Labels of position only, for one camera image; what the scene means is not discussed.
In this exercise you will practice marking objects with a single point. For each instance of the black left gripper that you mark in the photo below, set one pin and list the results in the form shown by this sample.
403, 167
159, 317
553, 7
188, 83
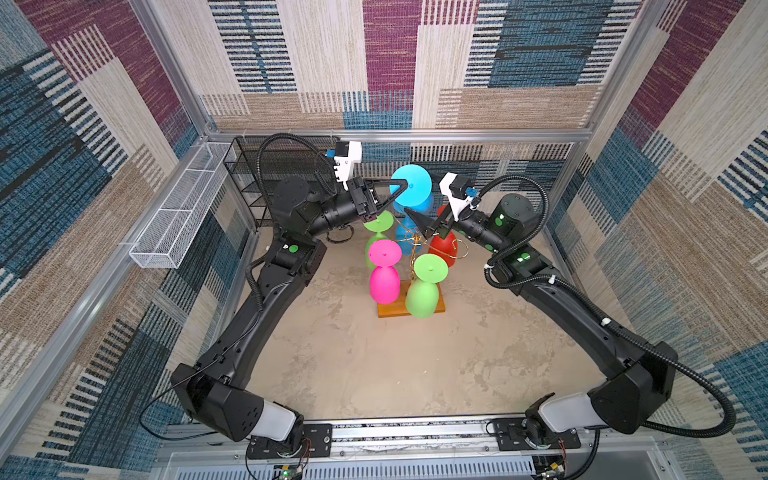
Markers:
362, 201

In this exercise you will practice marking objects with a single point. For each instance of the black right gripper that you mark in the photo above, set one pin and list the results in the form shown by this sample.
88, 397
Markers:
426, 224

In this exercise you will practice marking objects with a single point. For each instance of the light blue wine glass front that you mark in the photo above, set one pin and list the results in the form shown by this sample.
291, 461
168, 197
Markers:
418, 193

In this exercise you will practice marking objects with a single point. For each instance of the green wine glass front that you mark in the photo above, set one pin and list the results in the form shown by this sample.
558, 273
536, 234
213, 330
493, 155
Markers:
423, 294

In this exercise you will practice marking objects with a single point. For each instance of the green wine glass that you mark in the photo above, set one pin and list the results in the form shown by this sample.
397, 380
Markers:
378, 227
423, 294

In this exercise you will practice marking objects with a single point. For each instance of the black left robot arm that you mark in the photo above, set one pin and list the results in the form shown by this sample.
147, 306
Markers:
212, 390

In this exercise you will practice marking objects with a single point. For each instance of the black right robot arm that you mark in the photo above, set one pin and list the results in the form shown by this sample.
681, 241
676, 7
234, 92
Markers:
639, 376

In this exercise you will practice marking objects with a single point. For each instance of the blue wine glass back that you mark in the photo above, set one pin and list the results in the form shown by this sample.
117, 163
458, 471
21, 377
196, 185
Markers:
407, 236

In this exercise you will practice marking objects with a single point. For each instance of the red wine glass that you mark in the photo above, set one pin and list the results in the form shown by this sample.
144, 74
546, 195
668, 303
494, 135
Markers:
445, 247

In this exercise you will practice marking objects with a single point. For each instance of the green wine glass back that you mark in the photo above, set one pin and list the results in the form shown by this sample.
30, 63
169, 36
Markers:
378, 227

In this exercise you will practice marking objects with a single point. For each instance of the pink wine glass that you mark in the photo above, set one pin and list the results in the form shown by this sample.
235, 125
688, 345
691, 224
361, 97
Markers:
384, 284

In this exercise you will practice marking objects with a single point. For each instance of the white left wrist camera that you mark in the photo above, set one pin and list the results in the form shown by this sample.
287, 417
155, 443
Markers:
345, 155

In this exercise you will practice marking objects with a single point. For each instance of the wooden rack base with gold wire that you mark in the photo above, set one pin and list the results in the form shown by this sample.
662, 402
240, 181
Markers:
398, 308

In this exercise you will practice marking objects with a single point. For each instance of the black wire shelf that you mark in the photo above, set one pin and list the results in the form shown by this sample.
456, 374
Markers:
270, 174

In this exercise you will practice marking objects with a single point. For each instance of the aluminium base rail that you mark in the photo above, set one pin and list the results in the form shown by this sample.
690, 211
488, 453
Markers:
432, 447

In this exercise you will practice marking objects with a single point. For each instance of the white wire basket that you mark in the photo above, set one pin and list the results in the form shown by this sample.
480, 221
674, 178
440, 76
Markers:
165, 241

